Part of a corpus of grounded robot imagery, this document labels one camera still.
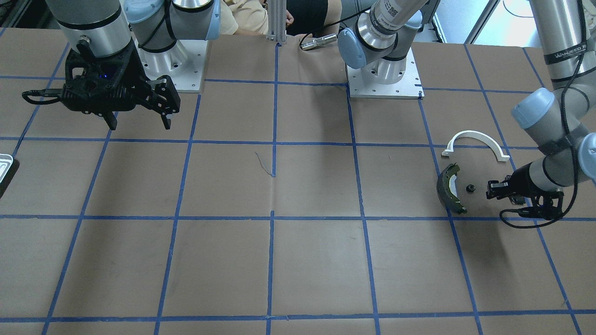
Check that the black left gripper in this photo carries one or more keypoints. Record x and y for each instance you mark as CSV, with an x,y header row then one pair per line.
x,y
522,183

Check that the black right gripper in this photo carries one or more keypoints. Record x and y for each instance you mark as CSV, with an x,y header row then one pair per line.
x,y
137,70

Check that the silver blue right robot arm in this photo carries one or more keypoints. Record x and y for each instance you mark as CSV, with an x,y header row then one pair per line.
x,y
100,28

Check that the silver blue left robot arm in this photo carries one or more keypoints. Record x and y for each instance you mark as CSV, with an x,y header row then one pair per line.
x,y
553,118

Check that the white curved plastic arc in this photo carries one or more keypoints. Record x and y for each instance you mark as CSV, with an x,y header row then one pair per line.
x,y
499,154

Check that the green brake shoe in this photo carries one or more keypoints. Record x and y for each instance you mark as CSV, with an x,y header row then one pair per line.
x,y
446,189

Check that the seated person beige shirt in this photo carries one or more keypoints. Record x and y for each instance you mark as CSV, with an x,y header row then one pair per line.
x,y
303,18

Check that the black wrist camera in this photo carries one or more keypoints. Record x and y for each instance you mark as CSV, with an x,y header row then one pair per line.
x,y
547,207

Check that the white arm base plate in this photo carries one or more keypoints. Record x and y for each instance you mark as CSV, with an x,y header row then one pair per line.
x,y
184,63
386,79

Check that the aluminium frame post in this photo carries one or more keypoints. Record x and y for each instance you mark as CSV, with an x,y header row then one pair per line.
x,y
277,15

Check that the silver cable connector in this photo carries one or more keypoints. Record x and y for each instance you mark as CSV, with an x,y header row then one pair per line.
x,y
318,42

